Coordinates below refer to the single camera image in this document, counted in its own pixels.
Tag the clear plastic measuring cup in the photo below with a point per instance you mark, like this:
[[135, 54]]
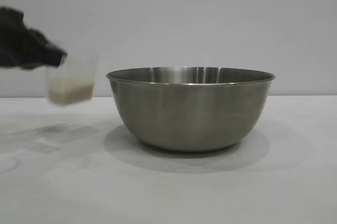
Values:
[[76, 76]]

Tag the white rice grains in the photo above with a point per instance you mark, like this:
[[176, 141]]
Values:
[[71, 92]]

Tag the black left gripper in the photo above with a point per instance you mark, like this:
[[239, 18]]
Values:
[[11, 40]]

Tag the stainless steel mixing bowl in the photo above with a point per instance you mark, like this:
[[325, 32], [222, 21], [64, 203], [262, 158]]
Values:
[[189, 108]]

